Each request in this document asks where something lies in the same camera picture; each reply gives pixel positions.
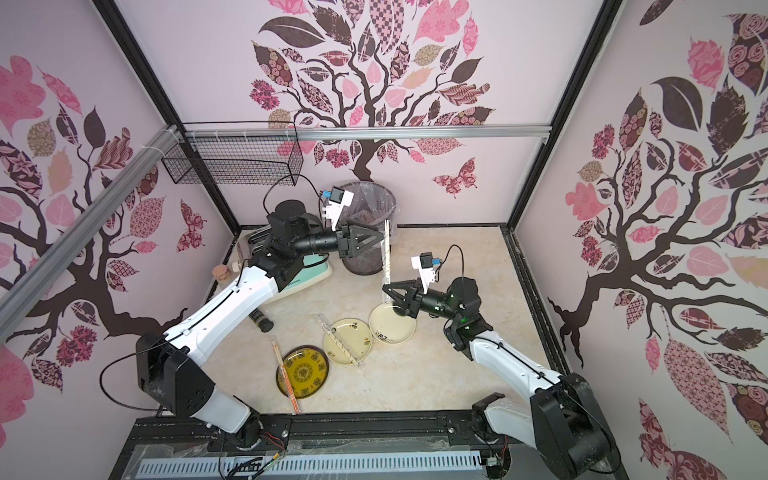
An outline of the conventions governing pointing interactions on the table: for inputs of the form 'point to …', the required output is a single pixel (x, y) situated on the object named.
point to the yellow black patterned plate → (307, 372)
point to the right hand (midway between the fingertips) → (388, 287)
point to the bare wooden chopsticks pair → (386, 257)
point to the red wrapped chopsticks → (285, 383)
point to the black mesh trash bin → (370, 262)
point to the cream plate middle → (355, 335)
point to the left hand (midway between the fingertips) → (380, 238)
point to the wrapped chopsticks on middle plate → (338, 340)
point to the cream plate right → (389, 327)
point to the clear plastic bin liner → (374, 205)
